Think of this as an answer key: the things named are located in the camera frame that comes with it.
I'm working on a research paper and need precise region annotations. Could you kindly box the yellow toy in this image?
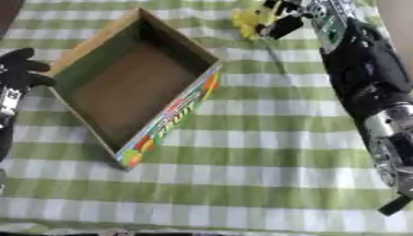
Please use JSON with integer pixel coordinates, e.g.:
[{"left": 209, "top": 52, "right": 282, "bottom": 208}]
[{"left": 230, "top": 5, "right": 283, "bottom": 41}]

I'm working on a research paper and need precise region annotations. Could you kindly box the open cardboard box green inside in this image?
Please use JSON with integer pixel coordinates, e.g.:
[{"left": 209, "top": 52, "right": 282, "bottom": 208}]
[{"left": 46, "top": 6, "right": 223, "bottom": 171}]

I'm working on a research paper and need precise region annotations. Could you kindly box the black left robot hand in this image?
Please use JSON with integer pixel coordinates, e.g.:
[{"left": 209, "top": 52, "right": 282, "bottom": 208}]
[{"left": 0, "top": 47, "right": 58, "bottom": 93}]

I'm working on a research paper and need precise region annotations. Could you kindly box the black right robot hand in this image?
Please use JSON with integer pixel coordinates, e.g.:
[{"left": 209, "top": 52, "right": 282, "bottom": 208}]
[{"left": 253, "top": 0, "right": 325, "bottom": 41}]

